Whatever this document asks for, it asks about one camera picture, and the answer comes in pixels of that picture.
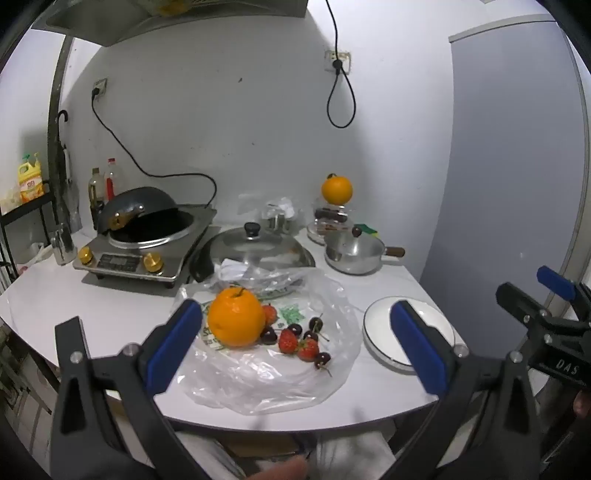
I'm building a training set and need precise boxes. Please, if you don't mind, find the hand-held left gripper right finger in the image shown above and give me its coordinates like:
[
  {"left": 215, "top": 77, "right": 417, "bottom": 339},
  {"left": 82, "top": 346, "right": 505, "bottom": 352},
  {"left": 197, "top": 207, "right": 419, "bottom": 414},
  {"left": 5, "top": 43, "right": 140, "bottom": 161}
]
[{"left": 383, "top": 299, "right": 541, "bottom": 480}]

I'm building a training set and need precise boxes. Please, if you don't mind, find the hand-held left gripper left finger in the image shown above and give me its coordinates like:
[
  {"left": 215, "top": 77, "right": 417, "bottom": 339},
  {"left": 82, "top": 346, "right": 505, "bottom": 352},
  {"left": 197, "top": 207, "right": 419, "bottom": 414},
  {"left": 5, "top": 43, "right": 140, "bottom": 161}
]
[{"left": 50, "top": 299, "right": 206, "bottom": 480}]

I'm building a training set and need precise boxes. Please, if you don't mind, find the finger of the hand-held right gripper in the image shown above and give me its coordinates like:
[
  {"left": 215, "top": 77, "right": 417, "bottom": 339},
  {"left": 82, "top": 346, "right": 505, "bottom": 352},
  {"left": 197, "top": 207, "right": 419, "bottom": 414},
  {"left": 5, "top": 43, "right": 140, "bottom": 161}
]
[
  {"left": 495, "top": 282, "right": 561, "bottom": 333},
  {"left": 536, "top": 265, "right": 591, "bottom": 317}
]

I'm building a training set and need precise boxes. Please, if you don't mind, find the white plate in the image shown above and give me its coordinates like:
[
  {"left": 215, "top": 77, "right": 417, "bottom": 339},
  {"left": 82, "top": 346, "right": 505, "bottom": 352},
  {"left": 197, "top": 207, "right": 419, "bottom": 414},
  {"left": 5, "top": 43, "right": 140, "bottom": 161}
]
[{"left": 362, "top": 295, "right": 456, "bottom": 376}]

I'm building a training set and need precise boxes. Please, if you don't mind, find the large orange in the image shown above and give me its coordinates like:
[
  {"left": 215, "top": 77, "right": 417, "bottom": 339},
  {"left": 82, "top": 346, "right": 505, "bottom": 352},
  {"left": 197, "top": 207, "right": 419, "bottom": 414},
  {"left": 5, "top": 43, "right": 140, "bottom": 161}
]
[{"left": 207, "top": 286, "right": 266, "bottom": 348}]

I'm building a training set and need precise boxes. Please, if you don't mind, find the clear printed plastic bag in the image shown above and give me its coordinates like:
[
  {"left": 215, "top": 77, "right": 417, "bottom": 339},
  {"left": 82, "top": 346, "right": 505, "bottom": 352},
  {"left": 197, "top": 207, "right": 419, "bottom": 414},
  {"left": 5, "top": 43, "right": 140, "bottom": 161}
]
[{"left": 173, "top": 268, "right": 362, "bottom": 415}]

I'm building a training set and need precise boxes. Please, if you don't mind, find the large flat pan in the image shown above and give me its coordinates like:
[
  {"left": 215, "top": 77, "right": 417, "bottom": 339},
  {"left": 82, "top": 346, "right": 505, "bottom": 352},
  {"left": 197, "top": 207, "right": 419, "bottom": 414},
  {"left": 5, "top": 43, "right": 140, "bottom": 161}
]
[{"left": 188, "top": 231, "right": 319, "bottom": 298}]

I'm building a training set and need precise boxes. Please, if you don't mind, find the steel induction cooker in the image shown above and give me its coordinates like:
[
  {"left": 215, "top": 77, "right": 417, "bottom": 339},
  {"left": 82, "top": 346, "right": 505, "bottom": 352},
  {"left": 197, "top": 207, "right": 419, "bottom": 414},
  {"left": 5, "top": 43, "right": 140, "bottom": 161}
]
[{"left": 72, "top": 203, "right": 218, "bottom": 284}]

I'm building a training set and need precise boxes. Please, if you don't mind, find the crumpled white plastic bag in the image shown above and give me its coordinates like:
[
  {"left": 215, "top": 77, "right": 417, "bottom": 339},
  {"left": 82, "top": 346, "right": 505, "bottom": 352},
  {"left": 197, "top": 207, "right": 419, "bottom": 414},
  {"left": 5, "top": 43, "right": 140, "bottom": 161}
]
[{"left": 219, "top": 258, "right": 259, "bottom": 282}]

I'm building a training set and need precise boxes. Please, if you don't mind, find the small steel pot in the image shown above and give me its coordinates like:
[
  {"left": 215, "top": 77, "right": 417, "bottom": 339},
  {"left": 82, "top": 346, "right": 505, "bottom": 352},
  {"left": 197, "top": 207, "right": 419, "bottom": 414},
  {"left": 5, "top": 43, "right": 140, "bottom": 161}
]
[{"left": 324, "top": 231, "right": 406, "bottom": 276}]

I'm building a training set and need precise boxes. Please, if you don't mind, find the grey door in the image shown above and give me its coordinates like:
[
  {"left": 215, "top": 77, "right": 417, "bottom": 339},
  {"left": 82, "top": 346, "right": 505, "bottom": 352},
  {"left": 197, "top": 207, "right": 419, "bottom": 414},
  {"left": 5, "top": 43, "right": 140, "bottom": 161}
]
[{"left": 418, "top": 14, "right": 591, "bottom": 319}]

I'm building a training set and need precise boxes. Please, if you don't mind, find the large steel lid black knob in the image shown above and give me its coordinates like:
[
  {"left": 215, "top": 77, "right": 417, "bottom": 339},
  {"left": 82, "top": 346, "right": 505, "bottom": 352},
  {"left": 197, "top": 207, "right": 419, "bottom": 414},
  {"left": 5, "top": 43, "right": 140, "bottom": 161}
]
[{"left": 201, "top": 222, "right": 316, "bottom": 289}]

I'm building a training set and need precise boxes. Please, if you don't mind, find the glass jar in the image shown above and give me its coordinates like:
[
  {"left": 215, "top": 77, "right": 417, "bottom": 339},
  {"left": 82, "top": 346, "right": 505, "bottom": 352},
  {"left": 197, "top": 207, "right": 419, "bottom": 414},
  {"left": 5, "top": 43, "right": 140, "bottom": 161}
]
[{"left": 51, "top": 223, "right": 77, "bottom": 266}]

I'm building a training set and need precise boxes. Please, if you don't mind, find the small orange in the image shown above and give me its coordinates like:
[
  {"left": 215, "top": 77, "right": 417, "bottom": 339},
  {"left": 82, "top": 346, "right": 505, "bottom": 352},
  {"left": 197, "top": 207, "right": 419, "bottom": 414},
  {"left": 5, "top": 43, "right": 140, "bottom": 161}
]
[{"left": 322, "top": 173, "right": 353, "bottom": 205}]

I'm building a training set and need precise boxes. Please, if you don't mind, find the dark oil bottle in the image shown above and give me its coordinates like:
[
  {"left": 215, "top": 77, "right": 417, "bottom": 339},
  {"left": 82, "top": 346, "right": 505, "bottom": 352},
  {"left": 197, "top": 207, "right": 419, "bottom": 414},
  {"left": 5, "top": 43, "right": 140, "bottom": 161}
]
[{"left": 88, "top": 167, "right": 106, "bottom": 222}]

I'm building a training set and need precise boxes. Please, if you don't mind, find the red sauce bottle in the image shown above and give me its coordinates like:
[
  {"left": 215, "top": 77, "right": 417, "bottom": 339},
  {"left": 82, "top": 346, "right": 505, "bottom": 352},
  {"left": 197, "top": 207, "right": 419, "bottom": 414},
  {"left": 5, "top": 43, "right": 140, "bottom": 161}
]
[{"left": 104, "top": 158, "right": 121, "bottom": 202}]

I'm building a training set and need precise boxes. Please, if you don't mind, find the black metal rack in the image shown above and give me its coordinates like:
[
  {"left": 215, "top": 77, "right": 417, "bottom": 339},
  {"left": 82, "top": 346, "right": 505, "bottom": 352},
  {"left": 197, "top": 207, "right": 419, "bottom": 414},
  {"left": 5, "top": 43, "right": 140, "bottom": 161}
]
[{"left": 0, "top": 189, "right": 61, "bottom": 296}]

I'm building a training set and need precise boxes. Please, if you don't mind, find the yellow detergent bottle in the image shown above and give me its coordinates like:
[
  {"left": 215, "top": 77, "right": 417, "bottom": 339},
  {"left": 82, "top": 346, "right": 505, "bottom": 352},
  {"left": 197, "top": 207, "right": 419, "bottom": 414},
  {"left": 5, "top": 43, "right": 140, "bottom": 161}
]
[{"left": 17, "top": 152, "right": 45, "bottom": 205}]

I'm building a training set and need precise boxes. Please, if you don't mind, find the grey vertical pipe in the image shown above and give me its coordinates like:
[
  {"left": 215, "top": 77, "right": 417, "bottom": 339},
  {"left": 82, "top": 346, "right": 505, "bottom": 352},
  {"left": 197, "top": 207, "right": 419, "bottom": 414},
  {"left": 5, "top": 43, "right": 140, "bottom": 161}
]
[{"left": 46, "top": 34, "right": 77, "bottom": 153}]

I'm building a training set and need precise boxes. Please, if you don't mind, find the steel range hood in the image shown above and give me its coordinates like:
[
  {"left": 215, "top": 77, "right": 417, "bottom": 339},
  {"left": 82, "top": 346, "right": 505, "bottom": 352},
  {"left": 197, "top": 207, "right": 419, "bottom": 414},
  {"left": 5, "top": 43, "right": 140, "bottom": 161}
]
[{"left": 44, "top": 0, "right": 308, "bottom": 48}]

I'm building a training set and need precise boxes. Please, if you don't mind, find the black wok wooden handle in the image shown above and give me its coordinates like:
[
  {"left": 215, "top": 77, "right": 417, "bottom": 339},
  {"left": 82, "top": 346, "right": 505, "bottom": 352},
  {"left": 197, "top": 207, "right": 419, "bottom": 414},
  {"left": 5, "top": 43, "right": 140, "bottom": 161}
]
[{"left": 95, "top": 186, "right": 178, "bottom": 235}]

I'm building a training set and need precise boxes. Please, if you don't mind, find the black cooker power cable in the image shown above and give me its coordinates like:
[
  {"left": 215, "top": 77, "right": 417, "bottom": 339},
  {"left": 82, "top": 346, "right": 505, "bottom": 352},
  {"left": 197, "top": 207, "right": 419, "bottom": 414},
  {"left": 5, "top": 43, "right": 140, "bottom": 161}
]
[{"left": 91, "top": 95, "right": 218, "bottom": 208}]

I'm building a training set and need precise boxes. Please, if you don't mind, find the black looped cable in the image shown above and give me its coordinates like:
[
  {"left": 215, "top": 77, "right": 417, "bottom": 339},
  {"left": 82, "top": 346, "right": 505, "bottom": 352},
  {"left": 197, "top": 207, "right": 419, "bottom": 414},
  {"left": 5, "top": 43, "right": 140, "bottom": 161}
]
[{"left": 324, "top": 0, "right": 357, "bottom": 129}]

